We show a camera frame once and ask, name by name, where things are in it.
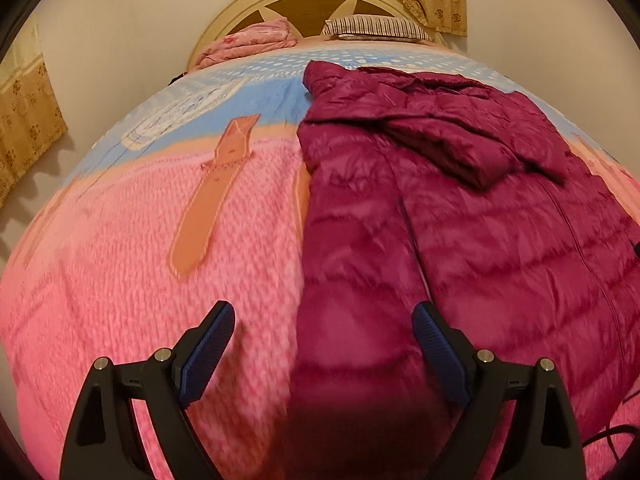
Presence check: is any black cable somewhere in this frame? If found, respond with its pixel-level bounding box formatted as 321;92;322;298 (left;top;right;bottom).
581;424;640;461

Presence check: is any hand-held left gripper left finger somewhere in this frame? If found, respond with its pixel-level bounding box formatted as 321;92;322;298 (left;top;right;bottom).
59;300;236;480

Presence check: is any striped pillow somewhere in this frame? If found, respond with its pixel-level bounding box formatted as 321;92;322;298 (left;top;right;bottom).
321;15;436;44

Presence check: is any beige floral side curtain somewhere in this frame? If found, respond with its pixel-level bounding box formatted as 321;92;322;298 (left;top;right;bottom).
0;10;69;209

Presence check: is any folded pink floral blanket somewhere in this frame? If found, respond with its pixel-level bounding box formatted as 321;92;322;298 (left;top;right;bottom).
194;16;301;69

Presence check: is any cream wooden bed headboard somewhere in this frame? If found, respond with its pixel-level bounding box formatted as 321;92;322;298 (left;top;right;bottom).
186;0;447;70

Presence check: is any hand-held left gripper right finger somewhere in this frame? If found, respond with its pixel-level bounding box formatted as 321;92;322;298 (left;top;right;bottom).
411;301;586;480

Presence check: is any pink and blue printed bedspread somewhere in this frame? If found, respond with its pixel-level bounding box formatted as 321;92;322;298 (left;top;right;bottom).
0;42;640;480

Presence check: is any magenta quilted down jacket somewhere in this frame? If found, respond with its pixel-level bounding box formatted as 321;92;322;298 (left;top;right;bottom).
287;60;640;480

